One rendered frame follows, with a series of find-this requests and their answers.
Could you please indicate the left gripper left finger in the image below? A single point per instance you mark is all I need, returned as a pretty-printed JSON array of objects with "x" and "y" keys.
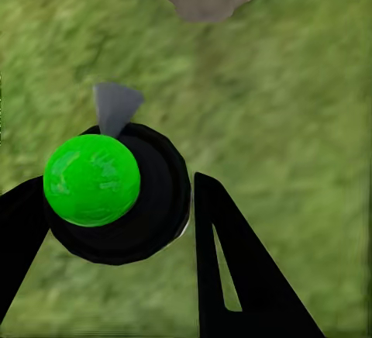
[{"x": 23, "y": 227}]

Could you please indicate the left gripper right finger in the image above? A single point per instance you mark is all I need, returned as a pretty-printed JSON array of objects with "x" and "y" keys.
[{"x": 271, "y": 309}]

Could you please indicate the pesticide atomizer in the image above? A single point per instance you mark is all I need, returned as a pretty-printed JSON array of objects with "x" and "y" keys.
[{"x": 120, "y": 192}]

